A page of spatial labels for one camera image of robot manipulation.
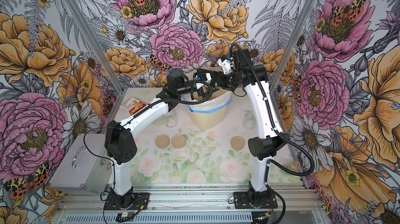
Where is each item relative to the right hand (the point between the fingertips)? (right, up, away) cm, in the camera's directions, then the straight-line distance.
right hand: (211, 87), depth 73 cm
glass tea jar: (-23, -17, +22) cm, 36 cm away
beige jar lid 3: (+16, -31, +21) cm, 41 cm away
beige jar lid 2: (-19, -30, +22) cm, 42 cm away
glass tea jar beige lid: (-3, 0, 0) cm, 3 cm away
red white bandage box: (-52, -9, +35) cm, 64 cm away
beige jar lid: (-28, -30, +21) cm, 46 cm away
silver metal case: (-55, -35, -2) cm, 65 cm away
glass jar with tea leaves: (+26, -20, +31) cm, 45 cm away
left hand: (+2, +4, +3) cm, 5 cm away
